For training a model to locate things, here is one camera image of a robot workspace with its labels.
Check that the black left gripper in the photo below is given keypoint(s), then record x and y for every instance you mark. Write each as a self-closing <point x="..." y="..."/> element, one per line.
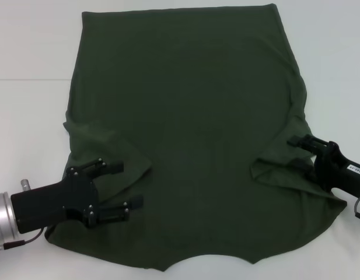
<point x="54" y="204"/>

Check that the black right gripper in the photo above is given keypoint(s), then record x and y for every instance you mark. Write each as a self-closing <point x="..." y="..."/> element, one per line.
<point x="343" y="175"/>

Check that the dark green t-shirt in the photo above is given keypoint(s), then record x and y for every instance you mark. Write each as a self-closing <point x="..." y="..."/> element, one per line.
<point x="191" y="116"/>

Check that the left wrist silver connector stud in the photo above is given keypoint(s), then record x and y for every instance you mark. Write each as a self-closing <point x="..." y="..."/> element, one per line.
<point x="24" y="185"/>

